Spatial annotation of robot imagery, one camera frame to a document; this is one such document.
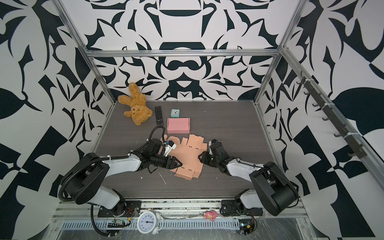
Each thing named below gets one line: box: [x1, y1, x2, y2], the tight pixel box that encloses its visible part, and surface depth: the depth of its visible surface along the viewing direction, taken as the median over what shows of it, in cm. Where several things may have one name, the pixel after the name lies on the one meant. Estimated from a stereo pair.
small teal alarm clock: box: [170, 109, 180, 118], surface depth 113 cm
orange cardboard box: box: [167, 134, 208, 181], surface depth 96 cm
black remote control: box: [154, 106, 164, 126], surface depth 110 cm
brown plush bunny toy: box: [117, 82, 153, 126], surface depth 107 cm
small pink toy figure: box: [203, 210, 218, 222], surface depth 72 cm
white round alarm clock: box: [135, 211, 161, 235], surface depth 70 cm
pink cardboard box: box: [167, 117, 191, 134], surface depth 104 cm
